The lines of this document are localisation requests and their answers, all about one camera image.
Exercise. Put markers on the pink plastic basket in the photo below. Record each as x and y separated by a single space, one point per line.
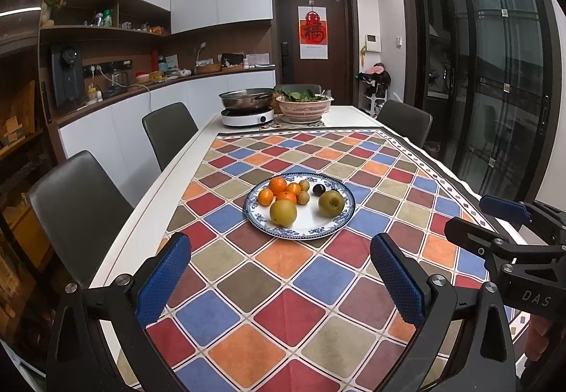
305 111

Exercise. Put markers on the large orange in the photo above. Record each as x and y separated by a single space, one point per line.
278 185

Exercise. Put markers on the dark brown door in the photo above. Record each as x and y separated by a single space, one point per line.
340 43

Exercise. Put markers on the pink and dark clothing pile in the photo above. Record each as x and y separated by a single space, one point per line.
376 73

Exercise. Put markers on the small orange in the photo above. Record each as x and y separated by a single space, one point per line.
293 188

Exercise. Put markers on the green pear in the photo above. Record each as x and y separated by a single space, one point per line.
331 202

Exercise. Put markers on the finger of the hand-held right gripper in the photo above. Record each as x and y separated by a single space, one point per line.
473 237
504 207

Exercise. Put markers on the colourful checkered tablecloth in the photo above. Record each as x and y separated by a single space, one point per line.
265 281

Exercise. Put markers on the grey dining chair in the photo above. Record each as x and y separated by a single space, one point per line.
79 197
300 87
170 131
404 120

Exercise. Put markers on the person's right hand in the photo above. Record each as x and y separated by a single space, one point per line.
537 334

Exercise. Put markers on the white lower cabinet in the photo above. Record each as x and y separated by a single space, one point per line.
110 127

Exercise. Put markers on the wooden wall shelf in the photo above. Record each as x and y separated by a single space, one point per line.
132 30

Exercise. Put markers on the blue and white plate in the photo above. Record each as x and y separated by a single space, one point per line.
309 226

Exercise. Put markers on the black countertop appliance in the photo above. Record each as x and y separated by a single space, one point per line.
66 74

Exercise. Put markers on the large yellow pear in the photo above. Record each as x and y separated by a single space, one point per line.
283 212

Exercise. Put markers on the black door lock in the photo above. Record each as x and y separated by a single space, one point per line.
286 58

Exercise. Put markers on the black glass sliding door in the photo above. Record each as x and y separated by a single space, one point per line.
486 65

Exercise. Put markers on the small brown round fruit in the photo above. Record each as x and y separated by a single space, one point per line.
304 185
303 197

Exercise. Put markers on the red and white wall poster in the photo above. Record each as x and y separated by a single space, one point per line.
314 32

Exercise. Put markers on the green leafy vegetables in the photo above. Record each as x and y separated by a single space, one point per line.
303 95

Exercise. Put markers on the steel pan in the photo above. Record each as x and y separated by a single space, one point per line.
245 98

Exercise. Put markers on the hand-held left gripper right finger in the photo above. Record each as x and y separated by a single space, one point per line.
398 281

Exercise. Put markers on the dark plum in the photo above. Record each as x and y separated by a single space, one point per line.
319 189

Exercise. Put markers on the white rack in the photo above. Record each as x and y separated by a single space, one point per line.
371 99

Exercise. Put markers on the wicker tray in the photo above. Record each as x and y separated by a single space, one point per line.
208 67

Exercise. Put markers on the white intercom panel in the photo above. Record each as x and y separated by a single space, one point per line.
372 43

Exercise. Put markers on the brown wooden bookcase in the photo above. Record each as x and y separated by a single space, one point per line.
17 118

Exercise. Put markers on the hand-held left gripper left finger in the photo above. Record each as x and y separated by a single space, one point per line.
163 281

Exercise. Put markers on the white induction cooker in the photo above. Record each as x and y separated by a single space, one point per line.
247 118

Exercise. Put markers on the yellow flower bunch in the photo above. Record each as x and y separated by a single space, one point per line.
55 1

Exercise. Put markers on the black box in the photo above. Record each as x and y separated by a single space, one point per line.
232 59

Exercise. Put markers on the white paper stand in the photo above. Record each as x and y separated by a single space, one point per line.
258 59

